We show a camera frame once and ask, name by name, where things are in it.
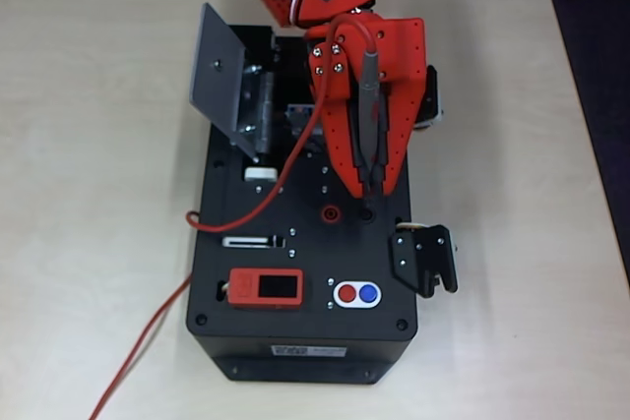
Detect grey hinged door panel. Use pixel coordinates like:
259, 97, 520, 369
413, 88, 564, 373
188, 1, 276, 166

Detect red cable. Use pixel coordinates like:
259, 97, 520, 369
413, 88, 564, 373
88, 15, 381, 420

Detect white slider rail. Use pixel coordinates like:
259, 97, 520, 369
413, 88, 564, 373
221, 234, 287, 251

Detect white rectangular block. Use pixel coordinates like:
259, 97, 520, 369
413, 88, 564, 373
243, 165, 281, 183

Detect white label sticker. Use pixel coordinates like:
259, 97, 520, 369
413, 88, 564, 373
270, 344, 347, 359

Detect black cable bracket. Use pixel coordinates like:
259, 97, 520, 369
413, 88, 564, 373
388, 220, 461, 300
412, 64, 447, 132

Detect red and blue buttons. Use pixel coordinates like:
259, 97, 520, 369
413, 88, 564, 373
333, 277, 383, 309

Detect black square block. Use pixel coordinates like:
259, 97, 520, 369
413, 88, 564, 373
228, 24, 276, 67

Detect grey terminal block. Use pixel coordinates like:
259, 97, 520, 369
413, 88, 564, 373
284, 103, 326, 151

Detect red display module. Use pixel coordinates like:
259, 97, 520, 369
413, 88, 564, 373
227, 267, 305, 311

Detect grey test probe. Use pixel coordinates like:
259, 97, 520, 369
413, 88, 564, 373
360, 47, 384, 210

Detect black task box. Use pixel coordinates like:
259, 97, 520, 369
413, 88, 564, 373
185, 24, 419, 385

